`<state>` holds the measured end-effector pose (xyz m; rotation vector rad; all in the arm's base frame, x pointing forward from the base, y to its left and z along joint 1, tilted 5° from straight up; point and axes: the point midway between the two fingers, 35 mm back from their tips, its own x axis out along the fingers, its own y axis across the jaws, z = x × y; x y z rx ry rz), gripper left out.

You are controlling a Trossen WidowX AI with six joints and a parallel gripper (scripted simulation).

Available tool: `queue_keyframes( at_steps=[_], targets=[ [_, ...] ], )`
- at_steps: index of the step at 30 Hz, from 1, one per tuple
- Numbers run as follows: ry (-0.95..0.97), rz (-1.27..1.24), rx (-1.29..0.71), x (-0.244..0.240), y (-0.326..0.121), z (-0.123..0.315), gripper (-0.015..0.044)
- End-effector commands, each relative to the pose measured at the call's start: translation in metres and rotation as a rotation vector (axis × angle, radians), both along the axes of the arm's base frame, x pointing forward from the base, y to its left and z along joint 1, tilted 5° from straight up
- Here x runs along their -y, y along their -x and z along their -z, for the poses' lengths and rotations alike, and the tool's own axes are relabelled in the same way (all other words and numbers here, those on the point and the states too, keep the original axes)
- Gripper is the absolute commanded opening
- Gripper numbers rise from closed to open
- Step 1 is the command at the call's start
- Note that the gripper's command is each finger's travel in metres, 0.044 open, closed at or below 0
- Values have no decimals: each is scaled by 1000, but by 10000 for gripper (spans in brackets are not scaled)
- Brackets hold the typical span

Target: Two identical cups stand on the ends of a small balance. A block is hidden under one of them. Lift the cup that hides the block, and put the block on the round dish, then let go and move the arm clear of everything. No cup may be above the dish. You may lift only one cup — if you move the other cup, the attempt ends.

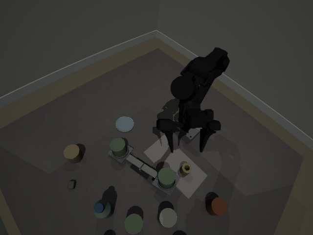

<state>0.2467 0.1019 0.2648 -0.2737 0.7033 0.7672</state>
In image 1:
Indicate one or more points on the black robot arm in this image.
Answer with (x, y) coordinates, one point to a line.
(200, 71)

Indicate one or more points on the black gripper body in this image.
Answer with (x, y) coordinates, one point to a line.
(167, 124)

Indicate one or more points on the grey-green bottle with blue cap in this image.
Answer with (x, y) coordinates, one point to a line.
(103, 209)

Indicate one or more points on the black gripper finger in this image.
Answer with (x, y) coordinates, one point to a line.
(204, 135)
(169, 136)

